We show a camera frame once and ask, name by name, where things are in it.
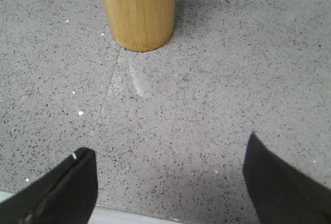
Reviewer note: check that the bamboo cylinder holder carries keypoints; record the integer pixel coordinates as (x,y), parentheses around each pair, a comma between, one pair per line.
(140,25)

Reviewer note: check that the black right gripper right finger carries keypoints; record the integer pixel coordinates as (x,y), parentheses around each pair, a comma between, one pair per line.
(279,192)

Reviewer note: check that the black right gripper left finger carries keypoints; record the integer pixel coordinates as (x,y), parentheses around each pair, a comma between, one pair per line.
(66,194)

